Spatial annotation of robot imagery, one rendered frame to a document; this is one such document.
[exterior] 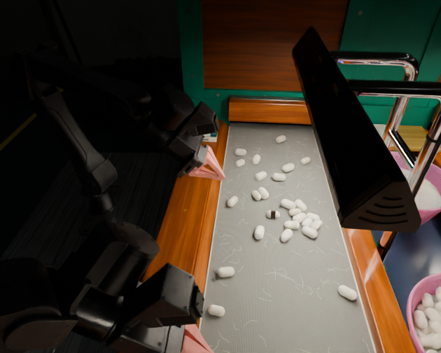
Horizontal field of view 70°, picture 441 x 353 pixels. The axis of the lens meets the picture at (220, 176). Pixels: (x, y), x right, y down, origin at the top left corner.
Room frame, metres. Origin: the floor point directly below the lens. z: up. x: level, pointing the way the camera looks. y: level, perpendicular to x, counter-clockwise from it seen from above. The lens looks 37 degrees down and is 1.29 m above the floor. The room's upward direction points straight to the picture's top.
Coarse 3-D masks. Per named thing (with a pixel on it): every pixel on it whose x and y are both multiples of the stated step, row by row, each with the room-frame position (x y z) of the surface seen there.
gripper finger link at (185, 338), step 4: (184, 336) 0.18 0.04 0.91; (184, 340) 0.18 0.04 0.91; (188, 340) 0.18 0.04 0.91; (192, 340) 0.19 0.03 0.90; (184, 344) 0.18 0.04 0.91; (188, 344) 0.18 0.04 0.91; (192, 344) 0.18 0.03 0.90; (196, 344) 0.19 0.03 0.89; (184, 348) 0.17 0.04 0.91; (188, 348) 0.17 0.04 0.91; (192, 348) 0.18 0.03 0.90; (196, 348) 0.18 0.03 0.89; (200, 348) 0.18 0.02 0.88; (184, 352) 0.17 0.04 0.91; (188, 352) 0.17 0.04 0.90; (192, 352) 0.17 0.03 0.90; (196, 352) 0.18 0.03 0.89; (200, 352) 0.18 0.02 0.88; (204, 352) 0.18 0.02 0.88; (208, 352) 0.19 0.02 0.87
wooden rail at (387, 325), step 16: (352, 240) 0.46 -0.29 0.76; (368, 240) 0.46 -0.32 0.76; (352, 256) 0.43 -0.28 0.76; (368, 256) 0.42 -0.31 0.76; (368, 272) 0.38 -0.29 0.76; (384, 272) 0.38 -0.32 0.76; (368, 288) 0.35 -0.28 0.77; (384, 288) 0.35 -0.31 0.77; (368, 304) 0.32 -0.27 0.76; (384, 304) 0.31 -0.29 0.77; (368, 320) 0.30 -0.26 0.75; (384, 320) 0.28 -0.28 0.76; (400, 320) 0.28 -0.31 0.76; (384, 336) 0.26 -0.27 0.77; (400, 336) 0.26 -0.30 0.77; (384, 352) 0.23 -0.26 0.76; (400, 352) 0.23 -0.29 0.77
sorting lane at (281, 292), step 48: (240, 144) 0.90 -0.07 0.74; (288, 144) 0.90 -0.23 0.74; (240, 192) 0.66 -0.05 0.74; (288, 192) 0.66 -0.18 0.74; (240, 240) 0.49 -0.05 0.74; (288, 240) 0.49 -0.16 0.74; (336, 240) 0.49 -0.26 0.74; (240, 288) 0.36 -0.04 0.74; (288, 288) 0.36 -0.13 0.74; (336, 288) 0.36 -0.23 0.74; (240, 336) 0.27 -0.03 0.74; (288, 336) 0.27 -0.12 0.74; (336, 336) 0.27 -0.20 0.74
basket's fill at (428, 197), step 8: (408, 176) 0.73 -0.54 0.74; (424, 184) 0.70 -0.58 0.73; (432, 184) 0.70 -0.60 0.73; (424, 192) 0.66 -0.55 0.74; (432, 192) 0.67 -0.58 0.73; (416, 200) 0.63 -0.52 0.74; (424, 200) 0.63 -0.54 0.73; (432, 200) 0.64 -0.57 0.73; (440, 200) 0.63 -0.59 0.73; (424, 208) 0.60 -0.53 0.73; (432, 208) 0.60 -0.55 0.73
